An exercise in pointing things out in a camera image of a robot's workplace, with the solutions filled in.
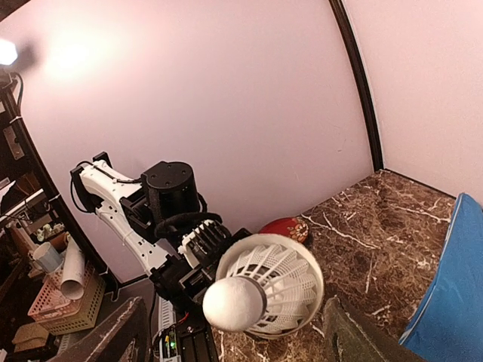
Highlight blue racket bag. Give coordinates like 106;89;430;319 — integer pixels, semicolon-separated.
398;193;482;361

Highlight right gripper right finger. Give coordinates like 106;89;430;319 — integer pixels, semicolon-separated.
322;296;423;362

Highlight small circuit board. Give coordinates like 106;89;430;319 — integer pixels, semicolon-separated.
152;325;181;362

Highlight red embroidered round pouch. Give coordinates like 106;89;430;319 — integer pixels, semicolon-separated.
258;217;310;244

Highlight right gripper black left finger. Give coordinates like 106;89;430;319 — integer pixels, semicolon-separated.
56;296;149;361

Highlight white shuttlecock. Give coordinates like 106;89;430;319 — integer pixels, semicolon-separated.
202;243;318;336

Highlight white shuttlecock tube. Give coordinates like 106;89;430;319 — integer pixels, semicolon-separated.
214;232;325;340

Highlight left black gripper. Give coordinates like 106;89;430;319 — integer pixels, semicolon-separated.
141;161;251;313

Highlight orange perforated storage basket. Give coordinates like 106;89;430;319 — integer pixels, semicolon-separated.
27;263;106;336

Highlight black left corner post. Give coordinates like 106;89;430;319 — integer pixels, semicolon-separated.
328;0;384;171

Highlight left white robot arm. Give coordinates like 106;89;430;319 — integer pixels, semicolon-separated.
70;152;250;313

